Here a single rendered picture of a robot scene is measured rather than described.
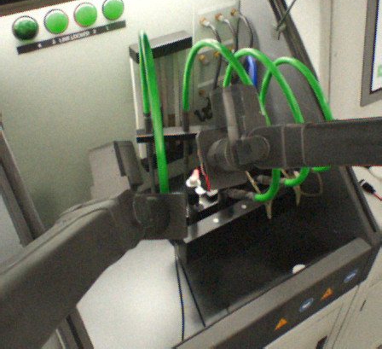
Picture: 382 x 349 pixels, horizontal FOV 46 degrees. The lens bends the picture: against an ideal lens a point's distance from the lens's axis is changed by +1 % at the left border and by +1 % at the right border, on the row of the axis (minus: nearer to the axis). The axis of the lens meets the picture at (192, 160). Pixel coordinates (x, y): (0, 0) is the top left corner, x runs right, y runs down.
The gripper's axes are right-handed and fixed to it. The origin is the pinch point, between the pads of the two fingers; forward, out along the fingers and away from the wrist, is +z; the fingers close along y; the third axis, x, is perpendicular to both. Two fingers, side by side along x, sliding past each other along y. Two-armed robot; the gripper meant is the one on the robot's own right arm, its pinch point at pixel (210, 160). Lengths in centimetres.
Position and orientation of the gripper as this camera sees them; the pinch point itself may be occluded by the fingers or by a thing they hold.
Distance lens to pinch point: 83.8
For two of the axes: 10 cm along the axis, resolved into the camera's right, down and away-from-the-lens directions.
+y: -2.1, -9.8, 0.2
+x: -9.5, 2.0, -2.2
